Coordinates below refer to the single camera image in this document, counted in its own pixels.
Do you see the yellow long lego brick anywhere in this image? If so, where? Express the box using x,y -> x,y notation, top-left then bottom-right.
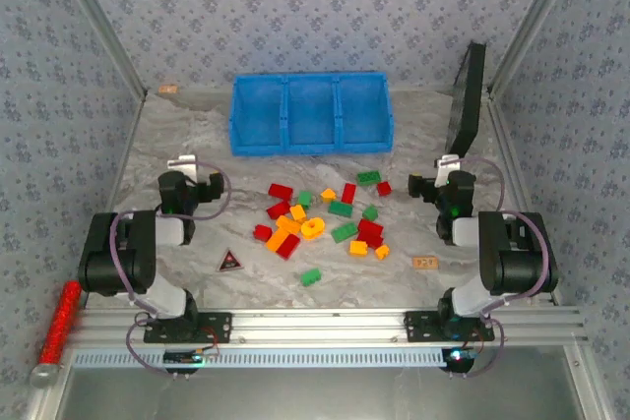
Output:
275,214 -> 302,235

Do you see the black red triangular tag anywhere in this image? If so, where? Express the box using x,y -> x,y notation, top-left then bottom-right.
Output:
218,248 -> 245,273

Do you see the blue three-compartment bin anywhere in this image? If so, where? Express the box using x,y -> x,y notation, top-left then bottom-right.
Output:
228,71 -> 394,157

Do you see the black mesh panel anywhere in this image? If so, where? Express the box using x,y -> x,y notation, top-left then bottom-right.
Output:
445,39 -> 487,161

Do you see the red glitter tube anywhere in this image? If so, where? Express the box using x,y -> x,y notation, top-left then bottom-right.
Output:
30,280 -> 84,389

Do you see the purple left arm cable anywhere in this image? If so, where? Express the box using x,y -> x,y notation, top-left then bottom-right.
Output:
108,162 -> 232,378

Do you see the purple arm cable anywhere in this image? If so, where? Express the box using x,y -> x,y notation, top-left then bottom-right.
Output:
450,156 -> 550,380
108,162 -> 232,378

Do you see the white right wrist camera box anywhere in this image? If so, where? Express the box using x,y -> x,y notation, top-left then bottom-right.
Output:
434,154 -> 462,188

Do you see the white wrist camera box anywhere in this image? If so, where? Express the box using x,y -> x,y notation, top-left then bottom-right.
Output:
166,154 -> 198,180
434,154 -> 462,188

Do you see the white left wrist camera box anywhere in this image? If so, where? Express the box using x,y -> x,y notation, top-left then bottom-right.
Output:
166,154 -> 198,180

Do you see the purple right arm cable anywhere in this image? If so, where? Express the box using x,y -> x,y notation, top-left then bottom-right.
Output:
450,156 -> 550,380

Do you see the aluminium side rail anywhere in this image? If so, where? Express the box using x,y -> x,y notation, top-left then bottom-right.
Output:
486,94 -> 562,304

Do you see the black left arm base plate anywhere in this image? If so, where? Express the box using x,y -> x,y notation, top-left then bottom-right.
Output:
143,312 -> 232,344

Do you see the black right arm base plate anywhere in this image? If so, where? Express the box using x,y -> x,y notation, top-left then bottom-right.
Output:
404,311 -> 495,342

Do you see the aluminium front rail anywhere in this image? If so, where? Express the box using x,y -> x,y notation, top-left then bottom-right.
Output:
73,307 -> 590,348

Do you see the aluminium frame post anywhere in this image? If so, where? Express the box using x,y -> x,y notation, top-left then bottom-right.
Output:
485,0 -> 588,99
46,0 -> 150,99

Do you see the grey slotted cable duct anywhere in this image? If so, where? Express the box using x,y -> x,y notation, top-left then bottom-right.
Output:
72,346 -> 452,369

